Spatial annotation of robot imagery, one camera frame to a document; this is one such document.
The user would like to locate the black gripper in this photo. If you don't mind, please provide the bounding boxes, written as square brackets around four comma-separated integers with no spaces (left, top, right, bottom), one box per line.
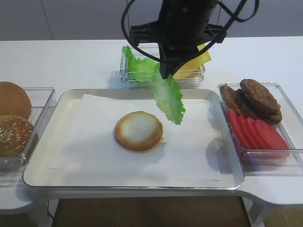
[129,0,224,79]

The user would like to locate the green lettuce leaf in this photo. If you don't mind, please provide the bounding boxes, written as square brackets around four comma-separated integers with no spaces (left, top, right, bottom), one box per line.
[151,64,186,125]

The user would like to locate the flat yellow cheese slices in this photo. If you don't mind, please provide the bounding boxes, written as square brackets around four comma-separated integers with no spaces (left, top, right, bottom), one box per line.
[173,69,201,79]

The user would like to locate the upright yellow cheese slice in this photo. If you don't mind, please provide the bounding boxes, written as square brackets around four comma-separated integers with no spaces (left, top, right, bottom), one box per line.
[180,51,212,70]

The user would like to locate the green lettuce in container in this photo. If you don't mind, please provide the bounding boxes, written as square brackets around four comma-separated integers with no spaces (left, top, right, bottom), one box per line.
[122,46,159,80]

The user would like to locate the clear centre plastic container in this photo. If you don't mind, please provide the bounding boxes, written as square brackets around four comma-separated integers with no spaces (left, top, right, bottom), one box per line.
[120,45,211,89]

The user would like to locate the clear plastic container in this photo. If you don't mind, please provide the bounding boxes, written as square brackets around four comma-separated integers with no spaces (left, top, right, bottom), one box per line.
[120,45,211,89]
[227,83,303,168]
[0,87,56,172]

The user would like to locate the left brown beef patty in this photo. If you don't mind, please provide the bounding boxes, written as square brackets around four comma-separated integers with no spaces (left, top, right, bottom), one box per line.
[219,85,242,115]

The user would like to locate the brown beef patty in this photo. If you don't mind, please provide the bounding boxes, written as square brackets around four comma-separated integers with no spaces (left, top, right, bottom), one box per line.
[219,85,242,115]
[234,89,282,125]
[240,79,281,114]

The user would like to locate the toasted bottom bun half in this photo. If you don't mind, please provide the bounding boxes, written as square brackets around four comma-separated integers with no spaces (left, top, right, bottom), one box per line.
[114,111,163,151]

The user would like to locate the back red tomato slice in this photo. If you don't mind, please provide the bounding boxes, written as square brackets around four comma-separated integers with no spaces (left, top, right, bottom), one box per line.
[226,108,250,148]

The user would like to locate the red tomato slice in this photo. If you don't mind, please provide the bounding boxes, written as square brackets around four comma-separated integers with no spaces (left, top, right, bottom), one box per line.
[245,117,262,148]
[226,108,250,148]
[237,115,255,149]
[253,119,290,159]

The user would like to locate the top brown beef patty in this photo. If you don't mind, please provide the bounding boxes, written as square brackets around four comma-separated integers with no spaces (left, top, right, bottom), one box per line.
[240,79,281,114]

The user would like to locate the lower brown beef patty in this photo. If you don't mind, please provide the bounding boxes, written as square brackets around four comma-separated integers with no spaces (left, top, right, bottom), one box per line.
[234,89,282,125]

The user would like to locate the silver metal tray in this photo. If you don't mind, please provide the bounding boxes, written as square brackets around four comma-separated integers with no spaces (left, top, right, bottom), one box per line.
[23,89,245,190]

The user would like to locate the white paper sheet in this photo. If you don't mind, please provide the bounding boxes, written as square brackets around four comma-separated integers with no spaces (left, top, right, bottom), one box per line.
[50,95,221,186]

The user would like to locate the clear right plastic container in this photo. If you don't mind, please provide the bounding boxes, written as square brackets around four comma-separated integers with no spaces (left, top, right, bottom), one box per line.
[227,83,303,168]

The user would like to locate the front red tomato slice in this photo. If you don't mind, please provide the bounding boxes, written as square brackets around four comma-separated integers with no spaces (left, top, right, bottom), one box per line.
[253,119,290,159]

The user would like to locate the plain brown bun top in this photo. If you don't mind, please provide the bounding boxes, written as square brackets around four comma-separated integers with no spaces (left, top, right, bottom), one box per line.
[0,81,32,119]

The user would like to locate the clear left plastic container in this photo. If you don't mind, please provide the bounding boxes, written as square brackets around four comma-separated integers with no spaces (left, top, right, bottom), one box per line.
[0,87,56,172]

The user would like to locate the sesame seed bun top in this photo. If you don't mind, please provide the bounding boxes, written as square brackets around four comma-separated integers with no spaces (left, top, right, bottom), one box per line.
[0,115,34,156]

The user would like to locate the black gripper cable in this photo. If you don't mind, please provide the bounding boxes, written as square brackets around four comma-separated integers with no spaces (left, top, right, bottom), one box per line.
[121,0,260,64]

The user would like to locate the black hanging cable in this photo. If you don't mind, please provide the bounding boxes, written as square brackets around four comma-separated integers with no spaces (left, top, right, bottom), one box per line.
[46,200,55,227]

